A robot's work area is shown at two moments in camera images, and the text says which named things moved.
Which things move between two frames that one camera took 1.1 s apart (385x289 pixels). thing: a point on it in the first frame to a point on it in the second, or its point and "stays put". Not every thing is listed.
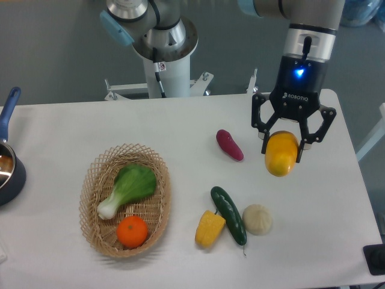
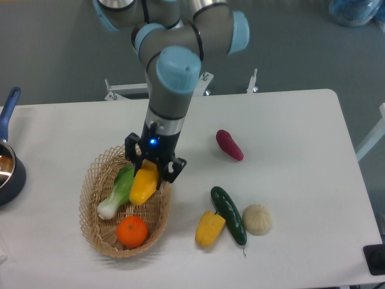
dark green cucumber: x=231 y=215 stays put
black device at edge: x=375 y=256 stays put
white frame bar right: x=375 y=137 stays put
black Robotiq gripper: x=296 y=96 to x=156 y=146
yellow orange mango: x=281 y=153 to x=145 y=183
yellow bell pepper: x=209 y=229 stays put
